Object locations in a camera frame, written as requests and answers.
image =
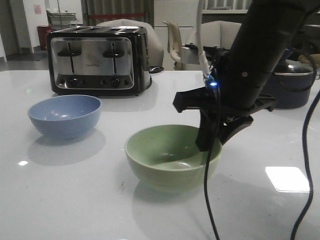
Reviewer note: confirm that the red barrier belt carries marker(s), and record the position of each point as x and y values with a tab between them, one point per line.
116	16

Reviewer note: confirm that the beige armchair on right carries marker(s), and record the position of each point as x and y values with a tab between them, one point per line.
219	33

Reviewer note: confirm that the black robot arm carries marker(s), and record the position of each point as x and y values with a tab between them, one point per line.
269	25

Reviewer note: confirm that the red trash bin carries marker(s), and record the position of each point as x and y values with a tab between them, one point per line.
42	31

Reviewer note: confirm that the green bowl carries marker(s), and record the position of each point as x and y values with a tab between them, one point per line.
166	158

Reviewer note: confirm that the beige wooden chair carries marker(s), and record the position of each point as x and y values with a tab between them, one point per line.
174	44

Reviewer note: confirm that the beige armchair behind toaster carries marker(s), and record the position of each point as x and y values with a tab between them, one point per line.
155	48

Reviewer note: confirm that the glass pot lid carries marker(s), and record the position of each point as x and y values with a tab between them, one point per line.
287	67

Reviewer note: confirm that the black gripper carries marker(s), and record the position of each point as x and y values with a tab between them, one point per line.
234	88

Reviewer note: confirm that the blue bowl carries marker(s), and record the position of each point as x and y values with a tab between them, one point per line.
65	116

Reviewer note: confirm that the dark blue cooking pot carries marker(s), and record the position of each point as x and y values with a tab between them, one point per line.
291	90

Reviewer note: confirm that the pink wall notice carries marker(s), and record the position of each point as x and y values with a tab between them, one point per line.
37	9

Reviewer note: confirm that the black and chrome toaster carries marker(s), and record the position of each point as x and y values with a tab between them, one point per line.
99	60

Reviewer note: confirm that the white refrigerator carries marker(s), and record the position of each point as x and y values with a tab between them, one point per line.
181	12

